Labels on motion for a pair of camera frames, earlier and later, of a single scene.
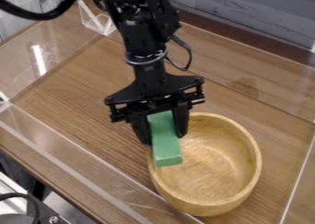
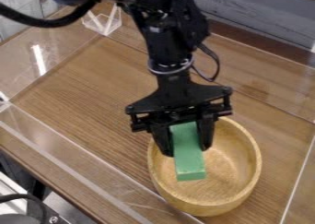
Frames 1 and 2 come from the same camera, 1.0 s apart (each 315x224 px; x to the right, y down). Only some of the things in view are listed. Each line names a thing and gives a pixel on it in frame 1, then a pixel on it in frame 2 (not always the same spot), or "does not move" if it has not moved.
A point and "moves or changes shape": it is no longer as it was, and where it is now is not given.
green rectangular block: x=165 y=145 moves or changes shape
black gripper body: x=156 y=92 -> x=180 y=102
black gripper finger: x=140 y=124 -> x=163 y=135
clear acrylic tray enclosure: x=63 y=67 does not move
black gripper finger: x=180 y=115 -> x=205 y=127
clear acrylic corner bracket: x=97 y=22 does not move
